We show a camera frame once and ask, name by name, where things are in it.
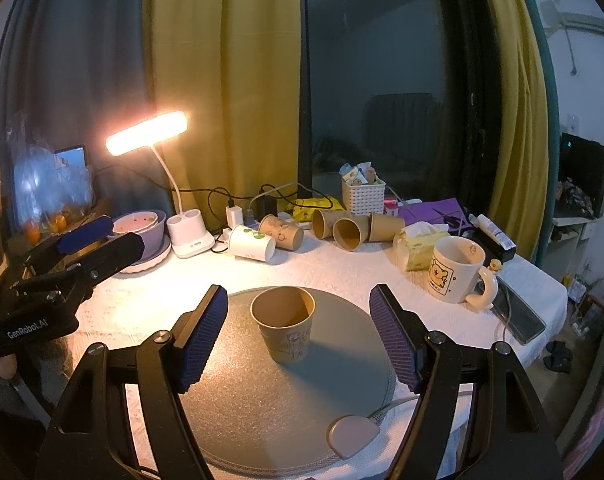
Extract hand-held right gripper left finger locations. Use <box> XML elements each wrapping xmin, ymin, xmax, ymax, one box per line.
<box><xmin>34</xmin><ymin>284</ymin><xmax>229</xmax><ymax>480</ymax></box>

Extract white desk lamp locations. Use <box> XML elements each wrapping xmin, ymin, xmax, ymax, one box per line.
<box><xmin>105</xmin><ymin>111</ymin><xmax>217</xmax><ymax>260</ymax></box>

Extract black cable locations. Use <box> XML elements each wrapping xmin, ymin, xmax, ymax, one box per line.
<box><xmin>177</xmin><ymin>186</ymin><xmax>303</xmax><ymax>213</ymax></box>

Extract yellow snack packet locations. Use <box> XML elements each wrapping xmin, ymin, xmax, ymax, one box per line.
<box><xmin>293</xmin><ymin>196</ymin><xmax>347</xmax><ymax>223</ymax></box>

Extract white paper cup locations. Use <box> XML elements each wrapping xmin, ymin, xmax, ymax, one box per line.
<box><xmin>228</xmin><ymin>224</ymin><xmax>277</xmax><ymax>262</ymax></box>

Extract purple bag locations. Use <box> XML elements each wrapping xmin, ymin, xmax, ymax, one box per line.
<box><xmin>398</xmin><ymin>199</ymin><xmax>475</xmax><ymax>236</ymax></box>

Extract dark slippers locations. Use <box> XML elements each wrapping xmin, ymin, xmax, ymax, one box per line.
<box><xmin>543</xmin><ymin>340</ymin><xmax>574</xmax><ymax>373</ymax></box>

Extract purple bowl with pink lid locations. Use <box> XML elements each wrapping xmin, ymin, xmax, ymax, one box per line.
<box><xmin>112</xmin><ymin>210</ymin><xmax>167</xmax><ymax>260</ymax></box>

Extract black smartphone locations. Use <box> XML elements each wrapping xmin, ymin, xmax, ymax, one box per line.
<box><xmin>474</xmin><ymin>277</ymin><xmax>547</xmax><ymax>345</ymax></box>

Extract black window frame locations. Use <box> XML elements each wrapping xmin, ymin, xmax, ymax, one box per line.
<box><xmin>297</xmin><ymin>0</ymin><xmax>313</xmax><ymax>202</ymax></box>

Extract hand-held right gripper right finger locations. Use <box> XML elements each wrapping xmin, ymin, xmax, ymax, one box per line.
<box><xmin>369</xmin><ymin>284</ymin><xmax>565</xmax><ymax>480</ymax></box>

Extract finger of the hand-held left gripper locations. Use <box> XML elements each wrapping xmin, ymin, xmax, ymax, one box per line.
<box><xmin>24</xmin><ymin>215</ymin><xmax>114</xmax><ymax>275</ymax></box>
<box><xmin>14</xmin><ymin>232</ymin><xmax>146</xmax><ymax>312</ymax></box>

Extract black monitor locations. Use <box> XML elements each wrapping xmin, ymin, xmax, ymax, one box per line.
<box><xmin>558</xmin><ymin>132</ymin><xmax>604</xmax><ymax>219</ymax></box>

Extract plain brown paper cup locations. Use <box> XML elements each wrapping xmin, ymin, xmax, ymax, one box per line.
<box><xmin>333</xmin><ymin>216</ymin><xmax>373</xmax><ymax>252</ymax></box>
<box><xmin>312</xmin><ymin>208</ymin><xmax>353</xmax><ymax>240</ymax></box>
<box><xmin>368</xmin><ymin>212</ymin><xmax>406</xmax><ymax>243</ymax></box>

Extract white power strip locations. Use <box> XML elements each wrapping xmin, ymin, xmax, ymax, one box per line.
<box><xmin>213</xmin><ymin>219</ymin><xmax>263</xmax><ymax>249</ymax></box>

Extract yellow curtain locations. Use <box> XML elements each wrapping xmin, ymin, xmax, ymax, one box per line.
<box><xmin>474</xmin><ymin>0</ymin><xmax>550</xmax><ymax>261</ymax></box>
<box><xmin>142</xmin><ymin>0</ymin><xmax>303</xmax><ymax>232</ymax></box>

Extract black box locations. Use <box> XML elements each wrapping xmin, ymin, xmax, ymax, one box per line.
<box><xmin>469</xmin><ymin>230</ymin><xmax>517</xmax><ymax>264</ymax></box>

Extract pale pink rounded tag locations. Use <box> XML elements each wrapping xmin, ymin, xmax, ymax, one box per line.
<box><xmin>327</xmin><ymin>414</ymin><xmax>381</xmax><ymax>459</ymax></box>

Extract round grey mat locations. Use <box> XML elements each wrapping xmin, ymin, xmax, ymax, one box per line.
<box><xmin>179</xmin><ymin>287</ymin><xmax>397</xmax><ymax>467</ymax></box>

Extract white mug with bear print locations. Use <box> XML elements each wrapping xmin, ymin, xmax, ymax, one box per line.
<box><xmin>428</xmin><ymin>236</ymin><xmax>499</xmax><ymax>311</ymax></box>

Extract white plate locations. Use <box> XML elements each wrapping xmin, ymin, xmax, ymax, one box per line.
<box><xmin>118</xmin><ymin>232</ymin><xmax>173</xmax><ymax>274</ymax></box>

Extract tablet with lit screen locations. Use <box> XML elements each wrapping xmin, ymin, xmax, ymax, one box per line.
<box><xmin>54</xmin><ymin>145</ymin><xmax>90</xmax><ymax>171</ymax></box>

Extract yellow tissue pack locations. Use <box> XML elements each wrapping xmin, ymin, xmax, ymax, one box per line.
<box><xmin>393</xmin><ymin>222</ymin><xmax>451</xmax><ymax>272</ymax></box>

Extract brown paper cup with drawing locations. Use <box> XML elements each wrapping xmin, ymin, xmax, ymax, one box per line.
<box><xmin>259</xmin><ymin>214</ymin><xmax>304</xmax><ymax>251</ymax></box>

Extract white braided cable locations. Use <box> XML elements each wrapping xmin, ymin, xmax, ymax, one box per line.
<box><xmin>367</xmin><ymin>394</ymin><xmax>423</xmax><ymax>420</ymax></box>

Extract white tube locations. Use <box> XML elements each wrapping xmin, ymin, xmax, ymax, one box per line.
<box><xmin>469</xmin><ymin>213</ymin><xmax>516</xmax><ymax>251</ymax></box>

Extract brown printed paper cup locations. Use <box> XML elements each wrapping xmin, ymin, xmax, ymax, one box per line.
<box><xmin>250</xmin><ymin>286</ymin><xmax>316</xmax><ymax>365</ymax></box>

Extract white lattice basket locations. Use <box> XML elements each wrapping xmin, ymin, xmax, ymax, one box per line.
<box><xmin>342</xmin><ymin>177</ymin><xmax>387</xmax><ymax>215</ymax></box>

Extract clear plastic bag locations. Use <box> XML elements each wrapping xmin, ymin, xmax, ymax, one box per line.
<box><xmin>4</xmin><ymin>110</ymin><xmax>95</xmax><ymax>242</ymax></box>

